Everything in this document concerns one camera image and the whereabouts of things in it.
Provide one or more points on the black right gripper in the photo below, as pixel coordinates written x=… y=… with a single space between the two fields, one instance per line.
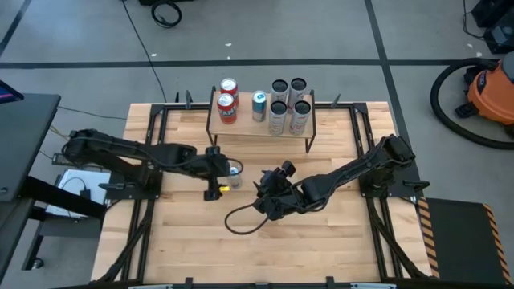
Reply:
x=281 y=204

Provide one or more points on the orange shop vacuum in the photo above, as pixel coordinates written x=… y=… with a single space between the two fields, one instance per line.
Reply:
x=434 y=98
x=492 y=96

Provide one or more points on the black equipment case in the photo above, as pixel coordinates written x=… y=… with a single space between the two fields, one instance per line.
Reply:
x=498 y=36

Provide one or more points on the black desk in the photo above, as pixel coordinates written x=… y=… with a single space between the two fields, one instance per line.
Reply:
x=24 y=136

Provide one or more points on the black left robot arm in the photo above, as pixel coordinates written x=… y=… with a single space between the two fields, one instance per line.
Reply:
x=120 y=150

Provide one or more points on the blue silver Red Bull can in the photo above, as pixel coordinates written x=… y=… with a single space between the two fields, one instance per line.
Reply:
x=235 y=181
x=259 y=106

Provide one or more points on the white box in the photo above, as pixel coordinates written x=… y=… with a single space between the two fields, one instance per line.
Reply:
x=70 y=200

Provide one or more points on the black aluminium table frame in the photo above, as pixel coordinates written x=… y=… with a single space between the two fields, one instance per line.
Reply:
x=176 y=107

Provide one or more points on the red Fanta strawberry can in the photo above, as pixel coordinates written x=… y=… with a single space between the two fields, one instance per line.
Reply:
x=229 y=86
x=227 y=110

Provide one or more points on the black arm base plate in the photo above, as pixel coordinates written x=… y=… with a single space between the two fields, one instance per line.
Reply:
x=405 y=182
x=116 y=192

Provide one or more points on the white Celsius Peach Vibe can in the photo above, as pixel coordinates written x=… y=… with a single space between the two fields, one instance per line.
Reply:
x=298 y=87
x=300 y=118

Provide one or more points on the wooden shelf black metal frame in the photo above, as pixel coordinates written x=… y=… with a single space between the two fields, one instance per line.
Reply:
x=241 y=128

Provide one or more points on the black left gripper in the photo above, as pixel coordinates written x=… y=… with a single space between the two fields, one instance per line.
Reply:
x=214 y=168

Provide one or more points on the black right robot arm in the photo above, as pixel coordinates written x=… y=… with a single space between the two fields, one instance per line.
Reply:
x=361 y=164

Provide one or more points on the black equipment box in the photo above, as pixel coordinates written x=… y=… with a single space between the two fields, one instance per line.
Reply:
x=160 y=1

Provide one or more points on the black mat yellow stripes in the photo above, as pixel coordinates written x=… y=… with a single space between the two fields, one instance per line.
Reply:
x=458 y=245

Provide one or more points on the black power adapter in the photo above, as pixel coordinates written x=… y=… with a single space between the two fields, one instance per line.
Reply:
x=59 y=161

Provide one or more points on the dark screen device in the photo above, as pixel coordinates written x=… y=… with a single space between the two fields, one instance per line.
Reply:
x=8 y=94

